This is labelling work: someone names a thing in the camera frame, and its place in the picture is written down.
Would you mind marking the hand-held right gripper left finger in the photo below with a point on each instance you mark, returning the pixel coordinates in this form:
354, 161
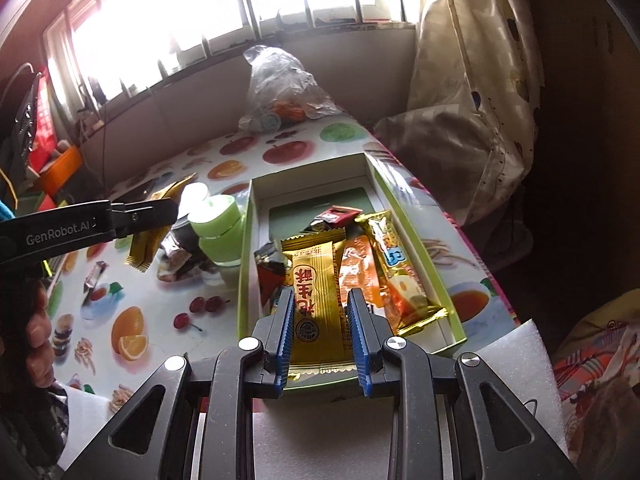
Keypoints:
285, 340

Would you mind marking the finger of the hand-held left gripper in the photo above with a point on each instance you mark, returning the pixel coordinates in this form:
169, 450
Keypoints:
145, 215

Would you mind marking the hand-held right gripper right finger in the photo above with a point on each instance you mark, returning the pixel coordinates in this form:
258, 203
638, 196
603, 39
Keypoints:
359, 345

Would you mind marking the yellow snack packet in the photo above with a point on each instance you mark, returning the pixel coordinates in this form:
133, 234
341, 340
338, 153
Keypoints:
315, 310
145, 247

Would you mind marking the red and black snack packet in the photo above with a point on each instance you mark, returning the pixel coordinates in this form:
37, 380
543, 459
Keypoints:
270, 270
337, 215

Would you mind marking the orange snack packet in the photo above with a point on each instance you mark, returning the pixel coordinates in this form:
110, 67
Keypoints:
362, 270

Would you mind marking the long yellow snack bar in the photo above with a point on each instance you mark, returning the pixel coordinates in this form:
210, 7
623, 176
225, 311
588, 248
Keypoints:
400, 280

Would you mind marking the green-edged white box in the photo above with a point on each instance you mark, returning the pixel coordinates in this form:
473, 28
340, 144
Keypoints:
320, 195

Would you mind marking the person's left hand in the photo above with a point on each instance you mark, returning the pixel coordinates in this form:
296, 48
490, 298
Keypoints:
39, 335

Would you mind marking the clear jar with dark contents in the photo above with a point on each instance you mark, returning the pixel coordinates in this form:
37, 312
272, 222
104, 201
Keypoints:
182, 240

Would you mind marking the brown snack packet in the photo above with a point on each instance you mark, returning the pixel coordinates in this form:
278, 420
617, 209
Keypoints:
172, 265

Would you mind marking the orange box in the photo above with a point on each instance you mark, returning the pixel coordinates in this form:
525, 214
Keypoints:
62, 167

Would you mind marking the green plastic jar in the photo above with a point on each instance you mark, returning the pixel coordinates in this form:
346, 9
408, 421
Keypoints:
220, 240

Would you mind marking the red bag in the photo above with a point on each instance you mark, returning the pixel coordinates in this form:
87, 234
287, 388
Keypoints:
45, 130

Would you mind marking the food print tablecloth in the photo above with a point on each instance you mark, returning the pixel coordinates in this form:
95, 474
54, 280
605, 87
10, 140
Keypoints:
150, 320

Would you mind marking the white foam sheet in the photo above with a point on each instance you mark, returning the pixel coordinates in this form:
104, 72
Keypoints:
525, 360

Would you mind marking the clear plastic bag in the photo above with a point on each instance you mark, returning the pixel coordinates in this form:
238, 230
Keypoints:
280, 85

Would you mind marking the barred window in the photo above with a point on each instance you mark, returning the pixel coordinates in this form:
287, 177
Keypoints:
175, 20

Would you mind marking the colourful printed cloth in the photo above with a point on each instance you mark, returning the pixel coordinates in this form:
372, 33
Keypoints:
600, 360

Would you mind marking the beige printed curtain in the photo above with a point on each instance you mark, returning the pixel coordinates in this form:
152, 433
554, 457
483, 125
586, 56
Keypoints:
475, 85

